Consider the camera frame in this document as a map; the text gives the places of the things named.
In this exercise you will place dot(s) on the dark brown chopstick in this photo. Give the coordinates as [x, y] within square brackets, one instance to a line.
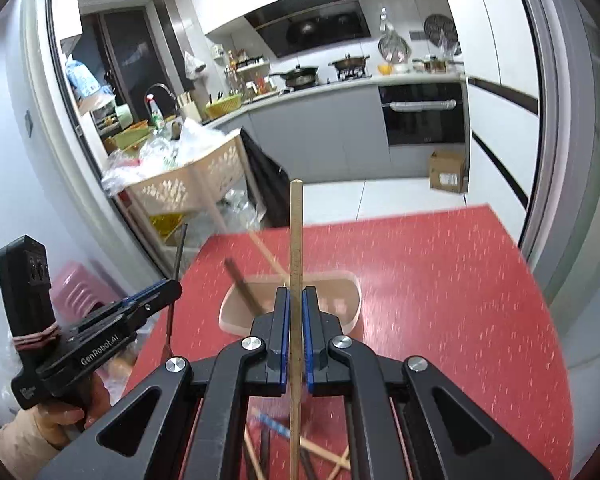
[266, 452]
[311, 465]
[178, 260]
[242, 285]

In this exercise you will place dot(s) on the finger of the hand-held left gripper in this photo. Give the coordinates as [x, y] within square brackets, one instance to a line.
[165, 297]
[145, 294]

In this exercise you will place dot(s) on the pink plastic stool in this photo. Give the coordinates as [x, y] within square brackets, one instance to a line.
[80, 290]

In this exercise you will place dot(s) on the yellow bowl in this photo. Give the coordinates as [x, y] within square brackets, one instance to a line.
[386, 68]

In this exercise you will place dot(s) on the black wok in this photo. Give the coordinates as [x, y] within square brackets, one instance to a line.
[300, 76]

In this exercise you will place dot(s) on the person's left hand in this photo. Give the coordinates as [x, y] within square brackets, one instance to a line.
[62, 425]

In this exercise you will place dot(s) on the blue and white bag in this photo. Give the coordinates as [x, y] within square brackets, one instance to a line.
[82, 77]

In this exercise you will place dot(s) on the black range hood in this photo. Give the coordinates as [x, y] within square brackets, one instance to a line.
[310, 25]

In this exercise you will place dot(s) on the light wooden chopstick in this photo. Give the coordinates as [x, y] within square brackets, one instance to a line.
[325, 452]
[270, 257]
[341, 462]
[251, 457]
[296, 240]

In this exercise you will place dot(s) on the wooden knife block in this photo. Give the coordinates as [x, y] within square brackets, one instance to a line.
[189, 106]

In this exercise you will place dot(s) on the yellow package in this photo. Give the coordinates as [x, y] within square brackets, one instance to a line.
[166, 227]

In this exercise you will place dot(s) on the person's left forearm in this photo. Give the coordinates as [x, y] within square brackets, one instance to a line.
[15, 437]

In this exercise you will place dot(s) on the beige plastic storage rack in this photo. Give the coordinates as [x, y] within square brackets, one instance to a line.
[190, 180]

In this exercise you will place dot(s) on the white tall cabinet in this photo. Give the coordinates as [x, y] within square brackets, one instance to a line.
[500, 60]

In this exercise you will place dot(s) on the beige plastic utensil holder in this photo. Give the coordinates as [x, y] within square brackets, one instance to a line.
[340, 300]

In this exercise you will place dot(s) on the blue patterned chopstick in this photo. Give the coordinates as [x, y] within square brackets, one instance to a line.
[270, 422]

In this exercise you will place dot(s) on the grey sliding door frame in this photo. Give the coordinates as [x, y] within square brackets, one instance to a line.
[565, 125]

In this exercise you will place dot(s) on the row of condiment bottles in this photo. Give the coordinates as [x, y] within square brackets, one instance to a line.
[247, 60]

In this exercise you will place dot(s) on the cardboard box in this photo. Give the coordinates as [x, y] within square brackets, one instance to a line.
[447, 170]

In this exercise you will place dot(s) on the built-in black oven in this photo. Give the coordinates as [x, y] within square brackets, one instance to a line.
[425, 115]

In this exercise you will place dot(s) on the metal strainer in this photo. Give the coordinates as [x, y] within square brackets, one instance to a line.
[394, 46]

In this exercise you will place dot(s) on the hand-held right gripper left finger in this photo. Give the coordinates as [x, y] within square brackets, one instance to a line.
[285, 340]

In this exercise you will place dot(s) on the white hanging plastic bag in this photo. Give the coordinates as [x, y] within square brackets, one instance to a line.
[194, 66]

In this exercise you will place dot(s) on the black hanging garment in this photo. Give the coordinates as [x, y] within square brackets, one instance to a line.
[265, 180]

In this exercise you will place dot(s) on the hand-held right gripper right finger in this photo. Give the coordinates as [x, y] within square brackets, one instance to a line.
[307, 340]

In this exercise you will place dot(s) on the green plastic tub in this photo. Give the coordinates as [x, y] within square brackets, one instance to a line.
[130, 135]

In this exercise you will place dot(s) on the green dish soap bottle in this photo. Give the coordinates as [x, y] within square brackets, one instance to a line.
[156, 112]

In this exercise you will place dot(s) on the round metal rack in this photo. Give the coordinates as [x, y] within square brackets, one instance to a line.
[439, 29]

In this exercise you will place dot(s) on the kitchen faucet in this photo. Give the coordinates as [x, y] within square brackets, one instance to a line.
[166, 91]

